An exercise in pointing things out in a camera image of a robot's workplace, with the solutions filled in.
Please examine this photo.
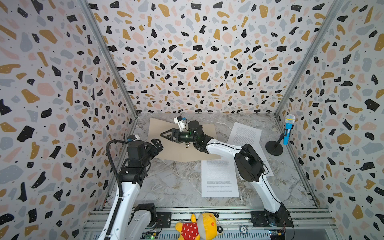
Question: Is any right aluminium corner post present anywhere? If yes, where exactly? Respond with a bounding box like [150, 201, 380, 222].
[274, 0, 344, 119]

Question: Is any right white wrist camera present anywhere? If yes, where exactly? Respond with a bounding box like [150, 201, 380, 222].
[174, 116, 187, 132]

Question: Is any left green circuit board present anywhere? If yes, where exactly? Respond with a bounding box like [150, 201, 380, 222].
[140, 231, 159, 240]

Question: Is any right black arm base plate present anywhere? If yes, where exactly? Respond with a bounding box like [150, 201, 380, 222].
[251, 209, 293, 228]

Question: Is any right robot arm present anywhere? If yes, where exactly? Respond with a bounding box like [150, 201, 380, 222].
[160, 121, 294, 227]

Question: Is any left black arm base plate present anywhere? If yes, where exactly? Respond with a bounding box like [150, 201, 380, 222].
[148, 212, 172, 229]

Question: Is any white text sheet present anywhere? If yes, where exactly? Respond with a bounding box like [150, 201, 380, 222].
[227, 123, 262, 151]
[201, 159, 239, 198]

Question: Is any beige manila folder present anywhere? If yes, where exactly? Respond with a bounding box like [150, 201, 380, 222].
[148, 118, 221, 163]

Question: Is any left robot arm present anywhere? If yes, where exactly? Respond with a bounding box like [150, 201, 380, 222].
[99, 135, 164, 240]

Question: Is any yellow plush toy red dress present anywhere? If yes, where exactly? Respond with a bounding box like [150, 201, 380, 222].
[175, 212, 224, 240]

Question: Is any left aluminium corner post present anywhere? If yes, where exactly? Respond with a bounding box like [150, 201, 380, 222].
[78, 0, 138, 119]

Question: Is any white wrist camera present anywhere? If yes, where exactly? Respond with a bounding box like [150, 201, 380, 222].
[174, 116, 187, 132]
[126, 135, 141, 142]

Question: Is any right circuit board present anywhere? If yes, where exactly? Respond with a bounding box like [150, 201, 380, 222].
[269, 230, 286, 240]

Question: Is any aluminium front rail frame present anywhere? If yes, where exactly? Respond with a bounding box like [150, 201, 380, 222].
[81, 204, 341, 240]

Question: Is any white diagram sheet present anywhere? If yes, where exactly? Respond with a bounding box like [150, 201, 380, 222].
[254, 143, 274, 177]

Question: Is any blue toy microphone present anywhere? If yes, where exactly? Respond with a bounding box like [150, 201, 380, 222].
[283, 114, 296, 145]

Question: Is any aluminium corner post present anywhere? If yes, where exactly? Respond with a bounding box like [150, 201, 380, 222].
[274, 0, 344, 119]
[78, 0, 138, 119]

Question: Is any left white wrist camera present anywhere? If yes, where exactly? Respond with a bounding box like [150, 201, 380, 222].
[126, 135, 141, 142]

